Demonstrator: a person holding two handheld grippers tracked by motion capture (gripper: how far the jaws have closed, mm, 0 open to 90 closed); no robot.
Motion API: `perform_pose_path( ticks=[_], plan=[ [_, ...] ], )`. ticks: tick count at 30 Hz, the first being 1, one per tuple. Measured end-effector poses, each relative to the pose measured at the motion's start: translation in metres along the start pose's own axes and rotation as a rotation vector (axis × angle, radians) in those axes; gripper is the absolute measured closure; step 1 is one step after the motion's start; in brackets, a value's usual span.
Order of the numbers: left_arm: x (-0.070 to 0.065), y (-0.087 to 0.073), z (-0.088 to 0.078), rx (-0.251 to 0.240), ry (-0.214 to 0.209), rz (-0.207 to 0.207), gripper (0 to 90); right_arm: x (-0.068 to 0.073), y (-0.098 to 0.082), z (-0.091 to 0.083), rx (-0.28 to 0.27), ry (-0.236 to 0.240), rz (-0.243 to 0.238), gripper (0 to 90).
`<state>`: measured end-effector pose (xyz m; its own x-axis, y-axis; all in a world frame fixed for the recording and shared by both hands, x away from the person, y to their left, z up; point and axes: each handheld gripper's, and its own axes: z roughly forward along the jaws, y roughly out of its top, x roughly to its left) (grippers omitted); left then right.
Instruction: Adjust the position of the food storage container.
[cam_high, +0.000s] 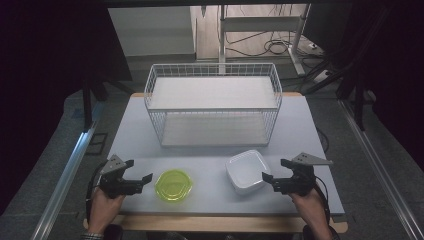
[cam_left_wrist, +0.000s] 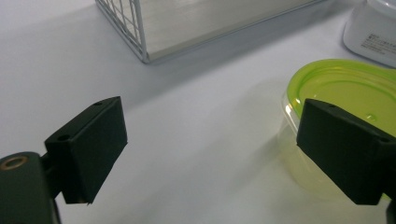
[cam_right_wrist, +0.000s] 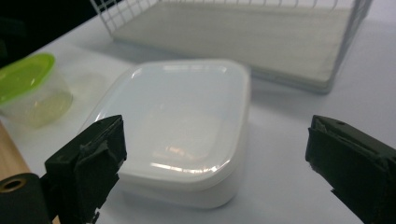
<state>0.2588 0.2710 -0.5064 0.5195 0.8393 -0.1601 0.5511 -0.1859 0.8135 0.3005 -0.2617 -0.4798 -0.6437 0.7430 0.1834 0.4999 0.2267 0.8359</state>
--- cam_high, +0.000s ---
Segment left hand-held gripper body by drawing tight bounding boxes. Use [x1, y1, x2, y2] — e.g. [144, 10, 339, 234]
[98, 154, 144, 200]

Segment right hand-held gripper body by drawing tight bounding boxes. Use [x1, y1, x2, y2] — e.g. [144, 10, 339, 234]
[273, 152, 334, 196]

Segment white square bowl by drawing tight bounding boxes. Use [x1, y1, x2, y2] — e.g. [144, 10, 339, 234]
[225, 149, 272, 196]

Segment green translucent round plate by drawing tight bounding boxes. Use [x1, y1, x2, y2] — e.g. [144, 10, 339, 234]
[154, 168, 194, 202]

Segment white wire rack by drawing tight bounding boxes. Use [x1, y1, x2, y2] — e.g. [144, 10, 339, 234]
[143, 62, 284, 148]

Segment person's left hand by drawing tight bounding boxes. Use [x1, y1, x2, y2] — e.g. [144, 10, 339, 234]
[88, 188, 126, 234]

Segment person's right hand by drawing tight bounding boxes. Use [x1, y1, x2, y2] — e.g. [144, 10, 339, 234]
[289, 188, 331, 231]

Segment black metal stand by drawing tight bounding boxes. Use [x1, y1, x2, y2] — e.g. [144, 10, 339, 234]
[335, 64, 378, 132]
[81, 77, 135, 132]

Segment white power strip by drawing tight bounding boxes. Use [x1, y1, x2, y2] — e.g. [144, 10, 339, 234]
[313, 69, 333, 84]

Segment dark curtain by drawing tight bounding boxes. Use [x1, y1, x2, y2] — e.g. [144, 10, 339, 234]
[331, 0, 424, 172]
[0, 0, 132, 214]

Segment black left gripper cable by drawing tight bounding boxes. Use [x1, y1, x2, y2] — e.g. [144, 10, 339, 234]
[85, 160, 110, 225]

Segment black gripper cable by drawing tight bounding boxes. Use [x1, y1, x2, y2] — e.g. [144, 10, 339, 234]
[85, 160, 110, 225]
[313, 175, 333, 231]

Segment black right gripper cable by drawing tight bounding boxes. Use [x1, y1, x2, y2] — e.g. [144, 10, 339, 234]
[313, 175, 333, 231]

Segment aluminium rail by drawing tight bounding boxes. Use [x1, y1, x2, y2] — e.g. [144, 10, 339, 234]
[31, 102, 105, 240]
[337, 99, 424, 240]

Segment thin black cable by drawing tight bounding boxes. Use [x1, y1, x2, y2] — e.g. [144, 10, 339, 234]
[316, 127, 331, 154]

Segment black floor cables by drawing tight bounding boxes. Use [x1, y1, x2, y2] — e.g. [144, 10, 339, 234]
[225, 30, 323, 58]

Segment white desk frame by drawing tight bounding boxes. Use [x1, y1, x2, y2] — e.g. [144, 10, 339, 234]
[218, 3, 312, 76]

